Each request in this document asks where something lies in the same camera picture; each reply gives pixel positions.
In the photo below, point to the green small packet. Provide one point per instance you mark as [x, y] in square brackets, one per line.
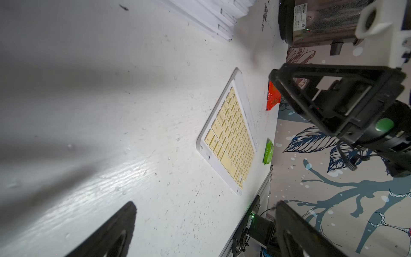
[268, 153]

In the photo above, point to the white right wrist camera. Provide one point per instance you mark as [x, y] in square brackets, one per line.
[385, 27]

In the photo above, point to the steel rice cooker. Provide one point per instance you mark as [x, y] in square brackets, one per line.
[310, 23]

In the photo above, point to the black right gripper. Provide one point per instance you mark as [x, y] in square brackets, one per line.
[354, 103]

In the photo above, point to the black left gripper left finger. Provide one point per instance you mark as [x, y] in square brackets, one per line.
[113, 238]

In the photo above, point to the red small packet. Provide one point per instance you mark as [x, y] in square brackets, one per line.
[273, 96]

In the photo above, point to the green keyboard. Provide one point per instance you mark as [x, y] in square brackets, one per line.
[218, 18]

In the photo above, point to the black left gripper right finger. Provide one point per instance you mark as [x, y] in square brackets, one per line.
[297, 238]

